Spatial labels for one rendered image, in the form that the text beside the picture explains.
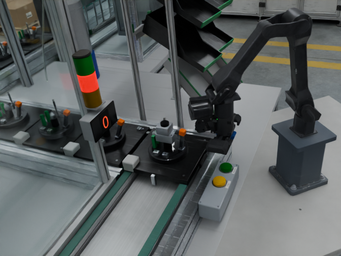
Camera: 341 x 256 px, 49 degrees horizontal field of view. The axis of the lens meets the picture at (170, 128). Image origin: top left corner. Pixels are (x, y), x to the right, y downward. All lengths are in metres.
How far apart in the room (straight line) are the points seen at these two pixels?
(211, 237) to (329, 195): 0.42
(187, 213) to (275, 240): 0.27
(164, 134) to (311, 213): 0.53
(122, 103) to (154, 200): 0.76
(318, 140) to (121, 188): 0.64
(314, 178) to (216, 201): 0.37
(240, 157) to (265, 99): 0.45
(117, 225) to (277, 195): 0.54
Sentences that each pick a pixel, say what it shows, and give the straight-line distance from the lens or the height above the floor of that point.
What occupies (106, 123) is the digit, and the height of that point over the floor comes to 1.20.
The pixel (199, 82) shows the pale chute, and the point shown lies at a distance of 1.50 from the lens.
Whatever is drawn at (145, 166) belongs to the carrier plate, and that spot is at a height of 0.97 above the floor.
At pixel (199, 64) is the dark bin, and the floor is 1.22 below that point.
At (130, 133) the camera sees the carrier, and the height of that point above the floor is 0.97.
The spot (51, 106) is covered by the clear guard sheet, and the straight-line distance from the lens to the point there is 1.00.
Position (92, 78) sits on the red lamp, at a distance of 1.03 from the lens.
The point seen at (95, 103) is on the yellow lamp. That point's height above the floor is 1.27.
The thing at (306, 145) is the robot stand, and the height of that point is 1.06.
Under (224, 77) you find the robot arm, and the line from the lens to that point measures 1.04.
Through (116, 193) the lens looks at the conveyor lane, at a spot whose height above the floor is 0.94.
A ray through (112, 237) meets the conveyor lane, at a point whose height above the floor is 0.92.
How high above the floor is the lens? 1.79
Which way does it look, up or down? 34 degrees down
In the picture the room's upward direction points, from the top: 7 degrees counter-clockwise
